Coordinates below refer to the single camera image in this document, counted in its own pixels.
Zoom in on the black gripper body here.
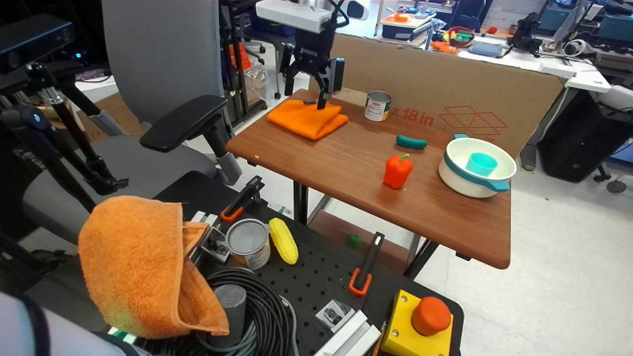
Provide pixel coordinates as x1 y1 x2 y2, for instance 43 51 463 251
283 27 340 75

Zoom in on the orange towel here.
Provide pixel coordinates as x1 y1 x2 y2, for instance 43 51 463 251
265 97 350 142

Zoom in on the teal toy cucumber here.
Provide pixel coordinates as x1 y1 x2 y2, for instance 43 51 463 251
394 132 429 152

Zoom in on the orange toy bell pepper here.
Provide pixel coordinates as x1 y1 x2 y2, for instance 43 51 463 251
382 152 415 192

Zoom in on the large brown cardboard sheet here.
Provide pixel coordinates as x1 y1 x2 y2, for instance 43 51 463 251
308 33 568 160

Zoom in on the grey office chair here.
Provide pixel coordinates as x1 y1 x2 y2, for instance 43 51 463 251
18 0 243 245

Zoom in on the white bowl teal rim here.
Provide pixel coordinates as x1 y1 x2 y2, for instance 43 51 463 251
437 134 518 200

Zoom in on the tin can orange label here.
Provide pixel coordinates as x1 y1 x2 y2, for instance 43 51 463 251
225 217 273 271

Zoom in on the teal plastic cup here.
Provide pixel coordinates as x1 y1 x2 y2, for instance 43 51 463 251
465 150 498 178

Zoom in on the black perforated board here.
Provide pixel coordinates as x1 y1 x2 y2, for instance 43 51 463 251
154 190 465 356

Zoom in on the white office desk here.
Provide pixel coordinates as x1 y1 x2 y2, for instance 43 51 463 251
453 35 611 95

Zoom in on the grey cylinder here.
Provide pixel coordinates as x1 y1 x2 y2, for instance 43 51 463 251
210 283 247 332

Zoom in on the large orange cloth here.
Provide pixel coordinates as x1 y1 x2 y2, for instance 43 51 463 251
77 194 231 340

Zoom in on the black bag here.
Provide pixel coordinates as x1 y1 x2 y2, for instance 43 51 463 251
536 91 611 184

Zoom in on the yellow box orange stop button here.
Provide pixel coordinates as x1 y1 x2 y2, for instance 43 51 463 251
380 289 455 356

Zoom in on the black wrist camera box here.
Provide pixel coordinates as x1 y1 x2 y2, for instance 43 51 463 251
330 55 348 91

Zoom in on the black clamp orange handle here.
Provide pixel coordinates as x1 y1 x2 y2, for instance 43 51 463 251
346 229 386 298
219 174 267 223

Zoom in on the coiled black cable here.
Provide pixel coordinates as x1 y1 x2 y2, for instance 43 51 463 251
140 265 303 356

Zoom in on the silver aluminium rail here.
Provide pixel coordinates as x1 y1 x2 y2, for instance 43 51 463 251
314 308 384 356

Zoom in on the black stereo camera on tripod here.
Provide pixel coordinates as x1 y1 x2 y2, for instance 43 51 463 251
0 14 130 200

